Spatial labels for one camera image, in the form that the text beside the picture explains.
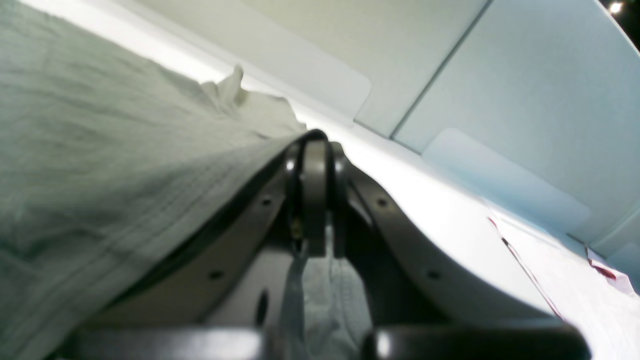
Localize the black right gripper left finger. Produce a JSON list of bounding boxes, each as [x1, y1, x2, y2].
[[58, 140, 329, 360]]

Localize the grey T-shirt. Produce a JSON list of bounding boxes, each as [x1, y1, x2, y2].
[[0, 0, 373, 360]]

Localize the white red patterned cloth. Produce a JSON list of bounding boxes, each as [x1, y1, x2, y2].
[[490, 216, 640, 360]]

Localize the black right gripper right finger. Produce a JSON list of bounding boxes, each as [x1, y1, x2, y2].
[[330, 142, 591, 360]]

